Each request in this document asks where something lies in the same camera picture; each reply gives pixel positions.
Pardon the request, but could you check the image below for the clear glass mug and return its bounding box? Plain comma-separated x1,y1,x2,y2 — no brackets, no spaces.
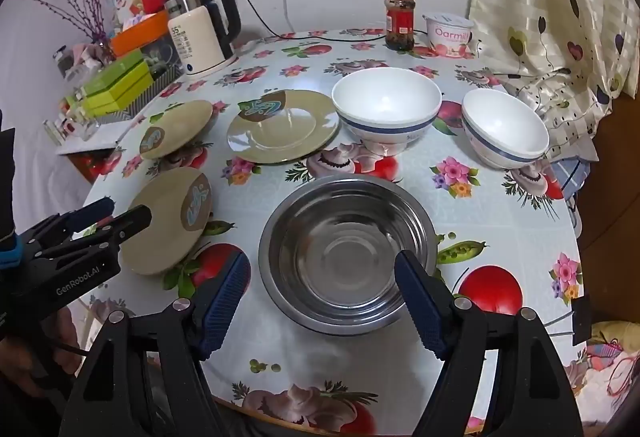
45,117,101,143

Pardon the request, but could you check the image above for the stainless steel bowl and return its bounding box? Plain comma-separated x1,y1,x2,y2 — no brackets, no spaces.
258,174,440,337

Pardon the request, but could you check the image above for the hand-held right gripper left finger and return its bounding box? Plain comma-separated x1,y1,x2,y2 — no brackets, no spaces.
59,249,251,437

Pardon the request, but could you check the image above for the crumpled clear plastic bag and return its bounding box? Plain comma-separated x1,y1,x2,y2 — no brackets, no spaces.
72,42,113,68

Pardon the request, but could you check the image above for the black binder clip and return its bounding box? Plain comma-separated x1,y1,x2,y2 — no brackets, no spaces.
570,297,592,345

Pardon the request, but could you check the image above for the colourful printed blanket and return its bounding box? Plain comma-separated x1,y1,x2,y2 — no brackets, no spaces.
585,321,640,418

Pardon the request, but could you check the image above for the floral fruit-print tablecloth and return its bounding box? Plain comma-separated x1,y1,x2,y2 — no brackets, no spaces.
82,30,583,437

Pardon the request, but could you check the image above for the small white blue-striped bowl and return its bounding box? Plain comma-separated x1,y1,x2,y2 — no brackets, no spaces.
461,88,551,170

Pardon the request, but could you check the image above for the red-lidded sauce jar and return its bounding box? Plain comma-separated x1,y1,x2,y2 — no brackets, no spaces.
384,0,417,51

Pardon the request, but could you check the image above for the white yogurt tub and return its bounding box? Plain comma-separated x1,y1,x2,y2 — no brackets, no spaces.
424,13,475,59

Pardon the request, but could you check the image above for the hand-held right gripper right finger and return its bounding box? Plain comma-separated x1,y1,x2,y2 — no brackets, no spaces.
394,249,585,437

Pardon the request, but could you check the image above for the cream and black electric kettle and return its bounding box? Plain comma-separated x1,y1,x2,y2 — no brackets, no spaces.
164,0,242,78

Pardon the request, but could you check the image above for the large white blue-striped bowl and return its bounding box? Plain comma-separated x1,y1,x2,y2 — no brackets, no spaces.
331,67,442,157

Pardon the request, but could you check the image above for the blue striped cloth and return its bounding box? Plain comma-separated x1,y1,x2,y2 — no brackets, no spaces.
550,157,596,203

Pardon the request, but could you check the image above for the black cable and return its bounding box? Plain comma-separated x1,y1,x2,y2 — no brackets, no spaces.
227,0,431,42

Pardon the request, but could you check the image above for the black-white zigzag patterned box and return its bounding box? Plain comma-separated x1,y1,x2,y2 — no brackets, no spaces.
125,64,183,119

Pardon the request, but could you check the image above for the tan plate with blue motif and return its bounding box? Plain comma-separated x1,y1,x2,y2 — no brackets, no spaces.
139,100,217,161
226,90,341,164
120,167,213,277

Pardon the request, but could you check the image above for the green flat box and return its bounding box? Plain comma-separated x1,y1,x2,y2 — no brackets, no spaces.
80,67,153,116
77,48,147,90

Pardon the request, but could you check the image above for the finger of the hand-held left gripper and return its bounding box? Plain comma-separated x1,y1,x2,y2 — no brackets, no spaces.
32,204,152,263
17,196,117,248

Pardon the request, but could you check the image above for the brown wooden cabinet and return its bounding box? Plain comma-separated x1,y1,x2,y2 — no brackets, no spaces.
575,92,640,328

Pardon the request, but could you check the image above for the person's left hand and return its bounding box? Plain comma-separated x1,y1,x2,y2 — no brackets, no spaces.
0,307,83,398

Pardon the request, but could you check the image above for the white shelf board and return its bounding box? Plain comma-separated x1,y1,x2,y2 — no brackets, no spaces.
55,114,146,157

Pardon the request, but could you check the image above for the clear container with orange lid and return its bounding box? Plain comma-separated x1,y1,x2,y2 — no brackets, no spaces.
109,11,171,58

